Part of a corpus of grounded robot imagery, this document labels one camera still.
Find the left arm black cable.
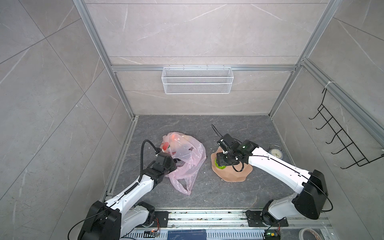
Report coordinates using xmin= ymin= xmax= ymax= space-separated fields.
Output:
xmin=138 ymin=139 xmax=160 ymax=182

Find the roll of tape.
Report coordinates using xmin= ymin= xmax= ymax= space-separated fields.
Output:
xmin=298 ymin=228 xmax=322 ymax=240

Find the pink plastic bag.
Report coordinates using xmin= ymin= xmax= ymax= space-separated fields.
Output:
xmin=161 ymin=132 xmax=207 ymax=196

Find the black wire hook rack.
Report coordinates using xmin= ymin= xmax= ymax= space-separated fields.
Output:
xmin=309 ymin=88 xmax=384 ymax=170

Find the pink wavy plate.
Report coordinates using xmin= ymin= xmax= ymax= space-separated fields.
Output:
xmin=211 ymin=147 xmax=253 ymax=182

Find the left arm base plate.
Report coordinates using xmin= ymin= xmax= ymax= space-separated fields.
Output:
xmin=136 ymin=211 xmax=170 ymax=228

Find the green fake fruit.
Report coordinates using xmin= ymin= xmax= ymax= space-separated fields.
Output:
xmin=214 ymin=158 xmax=226 ymax=170

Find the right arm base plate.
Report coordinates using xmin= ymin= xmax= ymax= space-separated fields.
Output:
xmin=245 ymin=210 xmax=289 ymax=227

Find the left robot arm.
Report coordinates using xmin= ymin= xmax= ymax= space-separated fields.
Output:
xmin=78 ymin=152 xmax=181 ymax=240

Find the white wire mesh basket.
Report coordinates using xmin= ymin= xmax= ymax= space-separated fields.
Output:
xmin=162 ymin=67 xmax=234 ymax=95

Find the small grey alarm clock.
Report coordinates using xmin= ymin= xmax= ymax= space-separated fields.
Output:
xmin=268 ymin=145 xmax=284 ymax=159

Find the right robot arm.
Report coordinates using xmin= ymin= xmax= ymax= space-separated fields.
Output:
xmin=216 ymin=134 xmax=329 ymax=226

